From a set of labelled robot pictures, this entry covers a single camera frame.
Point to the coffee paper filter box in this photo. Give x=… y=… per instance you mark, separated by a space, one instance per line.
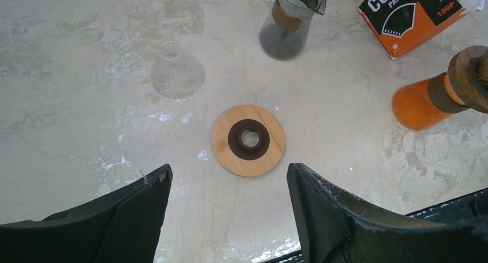
x=403 y=25

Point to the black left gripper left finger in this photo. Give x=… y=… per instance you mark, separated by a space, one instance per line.
x=121 y=226

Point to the smoky grey glass dripper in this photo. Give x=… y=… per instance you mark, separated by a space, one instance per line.
x=477 y=75

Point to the clear glass dripper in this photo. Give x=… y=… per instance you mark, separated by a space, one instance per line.
x=177 y=74

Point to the dark walnut dripper stand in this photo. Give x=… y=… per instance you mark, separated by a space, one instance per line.
x=462 y=77

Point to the grey glass carafe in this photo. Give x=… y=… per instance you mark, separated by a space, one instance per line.
x=284 y=32

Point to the orange glass carafe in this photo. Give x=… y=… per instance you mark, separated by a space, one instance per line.
x=421 y=105

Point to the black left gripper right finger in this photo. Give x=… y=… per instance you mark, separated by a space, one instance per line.
x=362 y=234

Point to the light bamboo dripper stand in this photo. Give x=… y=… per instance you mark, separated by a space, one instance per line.
x=248 y=140

